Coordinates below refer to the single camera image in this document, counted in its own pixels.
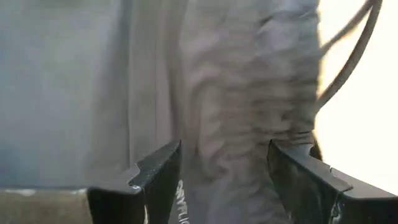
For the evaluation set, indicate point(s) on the black cloth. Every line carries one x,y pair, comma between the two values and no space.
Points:
233,77

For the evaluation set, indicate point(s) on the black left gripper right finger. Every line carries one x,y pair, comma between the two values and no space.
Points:
311,193

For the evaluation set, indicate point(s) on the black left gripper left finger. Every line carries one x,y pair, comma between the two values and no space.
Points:
149,193

